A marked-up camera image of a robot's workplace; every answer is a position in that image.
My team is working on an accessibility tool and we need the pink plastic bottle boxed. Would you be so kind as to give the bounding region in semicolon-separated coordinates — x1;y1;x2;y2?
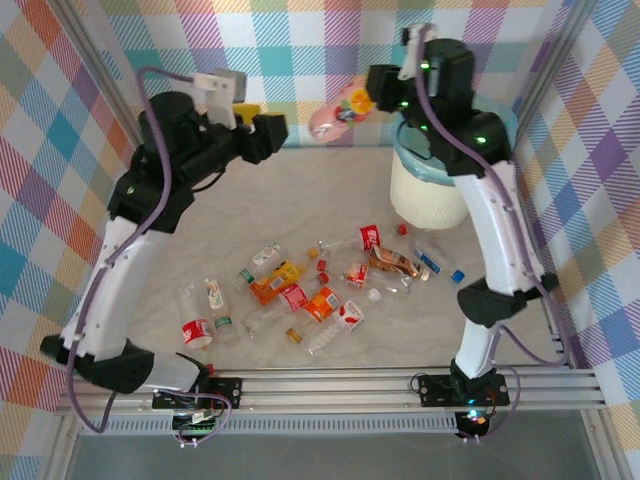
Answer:
308;82;375;147

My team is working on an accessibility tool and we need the long clear bottle red label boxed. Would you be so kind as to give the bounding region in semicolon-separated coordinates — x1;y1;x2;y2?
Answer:
319;223;409;255

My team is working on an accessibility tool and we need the clear bottle crane print label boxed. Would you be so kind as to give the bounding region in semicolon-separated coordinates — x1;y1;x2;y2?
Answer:
202;278;239;346

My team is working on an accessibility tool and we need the orange yellow label bottle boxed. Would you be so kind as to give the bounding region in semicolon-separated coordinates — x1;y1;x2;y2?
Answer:
248;246;321;307

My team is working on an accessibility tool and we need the small bottle red white label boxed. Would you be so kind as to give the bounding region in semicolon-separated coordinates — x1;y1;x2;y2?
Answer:
317;260;372;290

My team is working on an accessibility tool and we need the wide clear bottle red label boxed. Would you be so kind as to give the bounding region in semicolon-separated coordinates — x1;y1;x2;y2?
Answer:
174;281;215;350

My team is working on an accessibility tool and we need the clear bottle red label red cap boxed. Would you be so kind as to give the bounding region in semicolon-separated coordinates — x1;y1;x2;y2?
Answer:
242;272;331;339

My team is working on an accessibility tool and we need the clear bottle white cap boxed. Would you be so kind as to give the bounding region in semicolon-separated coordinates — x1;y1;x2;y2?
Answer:
367;272;417;304

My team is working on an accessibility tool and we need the orange label bottle amber cap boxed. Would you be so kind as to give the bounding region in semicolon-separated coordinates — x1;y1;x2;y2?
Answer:
284;285;344;345

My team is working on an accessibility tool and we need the ribbed bottle red white label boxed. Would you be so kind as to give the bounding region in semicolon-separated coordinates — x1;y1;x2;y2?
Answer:
304;298;365;357

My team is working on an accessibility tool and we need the white ribbed plastic bin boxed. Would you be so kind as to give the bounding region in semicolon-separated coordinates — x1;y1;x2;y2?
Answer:
388;127;474;231

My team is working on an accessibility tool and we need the colourful plaid backdrop cloth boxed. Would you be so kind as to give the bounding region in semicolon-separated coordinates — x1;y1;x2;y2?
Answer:
0;0;640;480

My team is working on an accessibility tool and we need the clear bottle green white label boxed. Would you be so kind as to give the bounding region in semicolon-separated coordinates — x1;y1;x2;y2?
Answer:
232;240;281;294

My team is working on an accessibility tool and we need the clear bottle blue label cap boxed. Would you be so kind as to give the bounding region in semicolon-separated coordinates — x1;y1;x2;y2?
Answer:
409;238;467;285

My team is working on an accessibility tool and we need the brown label plastic bottle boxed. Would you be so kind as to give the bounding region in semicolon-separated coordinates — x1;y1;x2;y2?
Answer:
367;244;432;284

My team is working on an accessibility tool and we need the small circuit board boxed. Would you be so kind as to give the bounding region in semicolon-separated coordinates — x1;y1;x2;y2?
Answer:
455;407;494;440
171;409;222;437

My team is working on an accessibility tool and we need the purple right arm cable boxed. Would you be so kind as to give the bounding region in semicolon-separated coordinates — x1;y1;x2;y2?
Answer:
414;23;574;444

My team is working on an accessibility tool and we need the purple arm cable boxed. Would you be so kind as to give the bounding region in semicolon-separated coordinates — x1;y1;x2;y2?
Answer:
414;23;574;444
66;66;234;448

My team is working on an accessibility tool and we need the aluminium frame post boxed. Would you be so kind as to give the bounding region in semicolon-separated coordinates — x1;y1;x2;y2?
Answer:
47;0;159;166
509;0;601;146

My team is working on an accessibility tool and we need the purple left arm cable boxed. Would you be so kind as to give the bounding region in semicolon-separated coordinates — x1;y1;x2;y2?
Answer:
66;66;234;448

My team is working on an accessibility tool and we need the aluminium front frame rail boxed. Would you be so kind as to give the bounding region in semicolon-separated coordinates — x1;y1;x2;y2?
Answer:
53;367;610;417

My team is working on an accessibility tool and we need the grey slotted cable duct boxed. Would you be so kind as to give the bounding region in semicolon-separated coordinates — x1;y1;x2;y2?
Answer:
79;417;460;437

